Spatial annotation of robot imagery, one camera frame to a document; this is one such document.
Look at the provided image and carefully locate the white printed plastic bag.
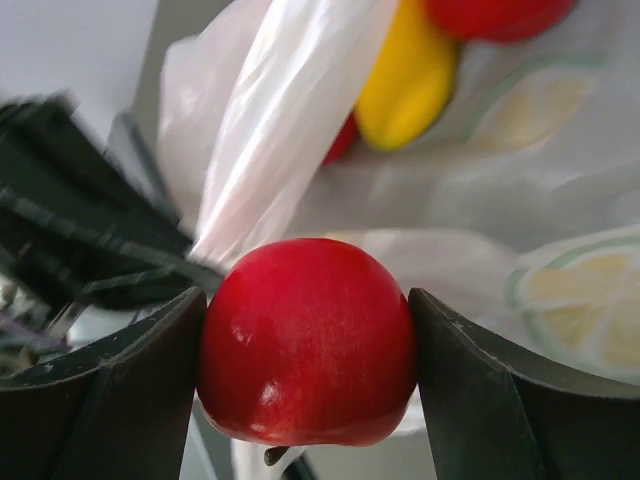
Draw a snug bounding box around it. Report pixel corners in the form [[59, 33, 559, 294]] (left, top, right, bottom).
[[157, 1, 639, 479]]

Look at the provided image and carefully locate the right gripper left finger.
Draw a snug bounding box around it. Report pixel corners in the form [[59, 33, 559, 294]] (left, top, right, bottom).
[[1, 288, 207, 479]]

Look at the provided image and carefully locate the small red fruit in bag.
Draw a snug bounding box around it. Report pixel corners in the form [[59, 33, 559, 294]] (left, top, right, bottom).
[[322, 114, 359, 165]]

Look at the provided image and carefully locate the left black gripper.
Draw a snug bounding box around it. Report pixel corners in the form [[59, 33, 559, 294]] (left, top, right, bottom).
[[1, 95, 220, 370]]

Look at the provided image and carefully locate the yellow fruit in bag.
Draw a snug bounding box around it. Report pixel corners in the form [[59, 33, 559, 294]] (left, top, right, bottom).
[[354, 0, 459, 151]]

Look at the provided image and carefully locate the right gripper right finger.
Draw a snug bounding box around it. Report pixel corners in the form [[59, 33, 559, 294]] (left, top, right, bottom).
[[408, 288, 639, 480]]

